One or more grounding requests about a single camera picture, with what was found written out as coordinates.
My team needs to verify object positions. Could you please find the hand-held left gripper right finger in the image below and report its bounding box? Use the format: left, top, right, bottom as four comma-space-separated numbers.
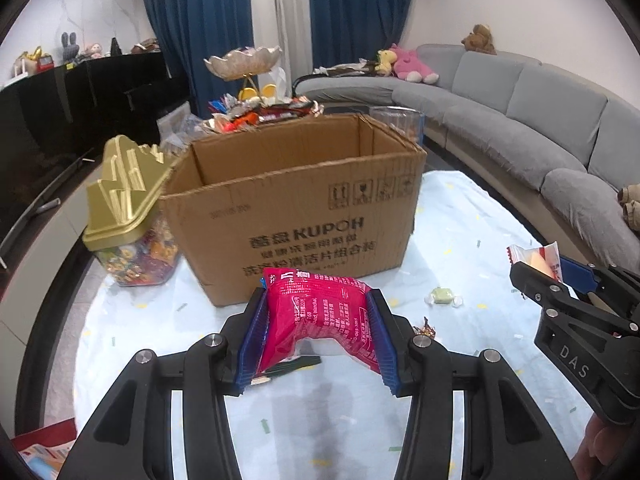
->
365, 290, 573, 480

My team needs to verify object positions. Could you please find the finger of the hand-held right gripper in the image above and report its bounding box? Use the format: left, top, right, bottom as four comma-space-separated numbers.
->
510, 261, 626, 336
559, 256, 640, 313

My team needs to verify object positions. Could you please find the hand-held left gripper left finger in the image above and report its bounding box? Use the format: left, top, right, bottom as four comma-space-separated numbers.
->
57, 287, 268, 480

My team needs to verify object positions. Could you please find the clear packet with orange cake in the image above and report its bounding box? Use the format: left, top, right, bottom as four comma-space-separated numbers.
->
507, 241, 563, 283

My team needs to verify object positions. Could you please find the pink snack packet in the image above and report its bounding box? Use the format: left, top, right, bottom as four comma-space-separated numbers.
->
255, 266, 386, 378

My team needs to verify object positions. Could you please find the brown cardboard box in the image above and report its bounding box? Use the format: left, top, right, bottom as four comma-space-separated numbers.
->
160, 112, 428, 308

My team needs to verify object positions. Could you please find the heap of assorted wrapped snacks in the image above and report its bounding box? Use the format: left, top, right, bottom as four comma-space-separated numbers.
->
207, 95, 326, 133

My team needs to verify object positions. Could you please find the person's right hand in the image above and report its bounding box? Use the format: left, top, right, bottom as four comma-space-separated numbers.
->
570, 412, 640, 480

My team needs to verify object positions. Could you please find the green snack packet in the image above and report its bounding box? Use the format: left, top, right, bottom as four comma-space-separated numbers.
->
265, 355, 321, 377

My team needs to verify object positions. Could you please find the small pale green candy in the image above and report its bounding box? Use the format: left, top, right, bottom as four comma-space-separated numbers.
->
424, 286, 465, 307

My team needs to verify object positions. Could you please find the beige plush toy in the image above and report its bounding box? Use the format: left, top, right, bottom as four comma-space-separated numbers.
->
617, 185, 640, 233

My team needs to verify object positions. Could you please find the grey sectional sofa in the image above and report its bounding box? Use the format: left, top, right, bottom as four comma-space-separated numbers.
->
292, 44, 640, 271

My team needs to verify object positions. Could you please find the clear candy container gold lid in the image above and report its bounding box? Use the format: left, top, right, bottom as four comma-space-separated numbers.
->
82, 135, 183, 287

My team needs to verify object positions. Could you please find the clear jar of brown nuts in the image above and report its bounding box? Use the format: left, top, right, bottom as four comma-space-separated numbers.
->
370, 106, 426, 148

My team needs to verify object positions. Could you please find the clear bag of peanuts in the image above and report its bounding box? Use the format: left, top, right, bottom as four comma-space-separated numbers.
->
160, 110, 211, 151

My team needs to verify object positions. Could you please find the colourful striped mat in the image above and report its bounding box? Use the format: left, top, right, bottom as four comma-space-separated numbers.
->
10, 417, 78, 480

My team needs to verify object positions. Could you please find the brown teddy bear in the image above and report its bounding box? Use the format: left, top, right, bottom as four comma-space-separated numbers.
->
461, 24, 497, 56

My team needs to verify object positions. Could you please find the pink plush toy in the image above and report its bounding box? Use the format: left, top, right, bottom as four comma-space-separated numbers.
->
390, 43, 440, 84

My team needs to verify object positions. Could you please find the two-tier white bowl stand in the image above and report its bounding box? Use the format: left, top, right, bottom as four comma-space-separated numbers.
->
204, 44, 326, 133

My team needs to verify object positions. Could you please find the crumpled cloth pile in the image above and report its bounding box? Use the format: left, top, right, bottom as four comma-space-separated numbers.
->
312, 59, 383, 78

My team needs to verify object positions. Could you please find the black curved television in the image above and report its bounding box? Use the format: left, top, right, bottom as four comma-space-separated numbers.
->
0, 77, 96, 261

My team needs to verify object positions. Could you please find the black piano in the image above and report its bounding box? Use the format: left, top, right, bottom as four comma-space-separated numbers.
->
65, 51, 191, 126

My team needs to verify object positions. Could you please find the blue curtain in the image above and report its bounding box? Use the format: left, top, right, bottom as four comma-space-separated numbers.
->
139, 0, 253, 121
307, 0, 418, 71

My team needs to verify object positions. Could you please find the white sheer curtain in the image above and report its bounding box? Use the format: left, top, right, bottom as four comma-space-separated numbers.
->
250, 0, 313, 101

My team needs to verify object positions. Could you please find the grey bunny plush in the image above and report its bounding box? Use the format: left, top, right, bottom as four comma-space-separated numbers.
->
61, 31, 83, 63

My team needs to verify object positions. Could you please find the white bag with gold bow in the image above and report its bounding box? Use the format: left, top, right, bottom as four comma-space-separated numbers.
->
12, 46, 56, 78

